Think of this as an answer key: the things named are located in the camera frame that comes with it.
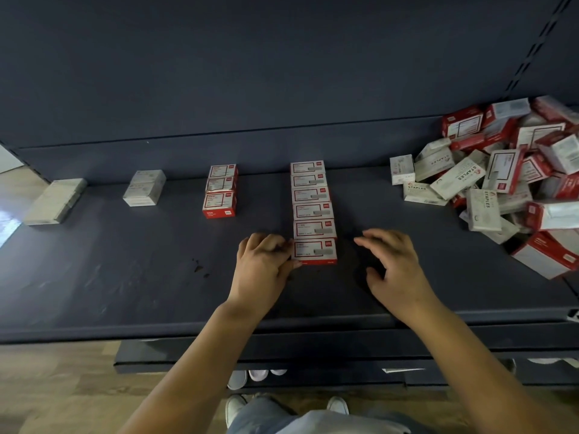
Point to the white paper card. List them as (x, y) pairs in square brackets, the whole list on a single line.
[(403, 369)]

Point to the pink slipper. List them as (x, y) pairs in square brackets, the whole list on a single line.
[(279, 371)]

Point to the person's grey clothing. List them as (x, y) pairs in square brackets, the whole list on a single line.
[(326, 424)]

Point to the person's left hand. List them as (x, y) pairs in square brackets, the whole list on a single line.
[(260, 280)]

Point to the pile of red white boxes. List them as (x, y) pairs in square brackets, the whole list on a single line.
[(507, 185)]

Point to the person's right hand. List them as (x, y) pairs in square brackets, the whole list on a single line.
[(403, 280)]

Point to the person's left forearm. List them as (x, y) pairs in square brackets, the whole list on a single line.
[(194, 370)]

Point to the small red white box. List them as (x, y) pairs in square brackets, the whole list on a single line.
[(315, 228), (308, 166), (221, 183), (219, 203), (310, 193), (312, 210), (308, 179), (222, 171), (317, 250)]

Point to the grey slipper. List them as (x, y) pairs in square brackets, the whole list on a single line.
[(259, 374), (237, 379)]

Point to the person's right forearm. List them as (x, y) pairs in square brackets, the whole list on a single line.
[(488, 370)]

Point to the dark metal shelf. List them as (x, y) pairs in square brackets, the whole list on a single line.
[(226, 67)]

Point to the person's grey shoe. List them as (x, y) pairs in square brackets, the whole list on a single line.
[(337, 405), (235, 409)]

